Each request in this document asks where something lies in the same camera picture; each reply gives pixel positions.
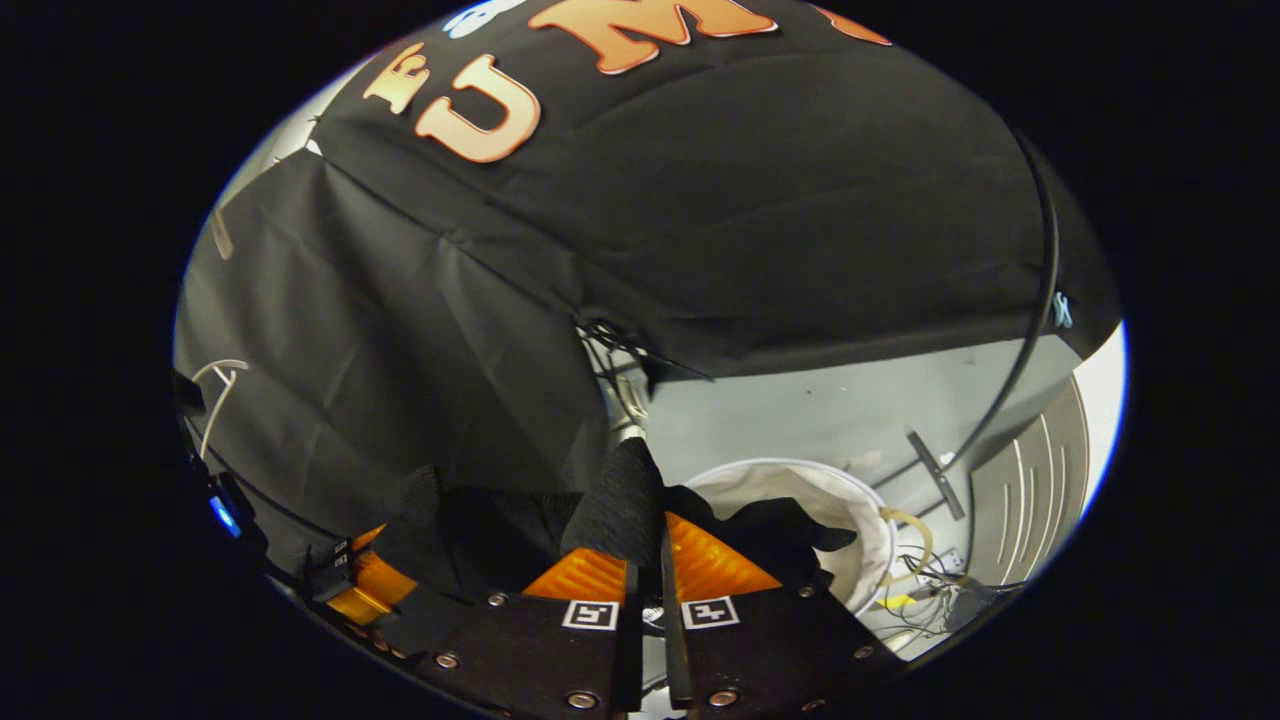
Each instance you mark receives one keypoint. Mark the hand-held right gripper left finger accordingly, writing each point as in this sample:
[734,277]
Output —
[632,650]

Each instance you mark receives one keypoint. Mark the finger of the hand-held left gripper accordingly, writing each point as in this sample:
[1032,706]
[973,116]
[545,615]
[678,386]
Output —
[375,590]
[368,538]

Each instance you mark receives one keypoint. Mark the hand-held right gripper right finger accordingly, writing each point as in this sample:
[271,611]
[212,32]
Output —
[675,660]

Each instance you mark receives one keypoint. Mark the black knit garment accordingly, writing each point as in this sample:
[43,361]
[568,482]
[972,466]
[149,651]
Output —
[480,530]

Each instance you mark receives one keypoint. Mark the white fabric laundry hamper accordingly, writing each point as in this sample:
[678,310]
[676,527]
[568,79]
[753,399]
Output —
[800,490]

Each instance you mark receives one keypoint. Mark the white garment hanger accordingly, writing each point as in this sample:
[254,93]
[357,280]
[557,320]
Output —
[215,415]

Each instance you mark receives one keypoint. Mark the black metal clothes rack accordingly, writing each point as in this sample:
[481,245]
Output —
[1050,250]

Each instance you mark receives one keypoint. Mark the grey ribbed panel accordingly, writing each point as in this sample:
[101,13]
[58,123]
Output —
[1030,490]

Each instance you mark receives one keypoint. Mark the black backdrop cloth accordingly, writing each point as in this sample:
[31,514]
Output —
[750,200]

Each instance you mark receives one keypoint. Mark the white floor sheet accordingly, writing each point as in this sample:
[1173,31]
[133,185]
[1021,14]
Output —
[1105,420]

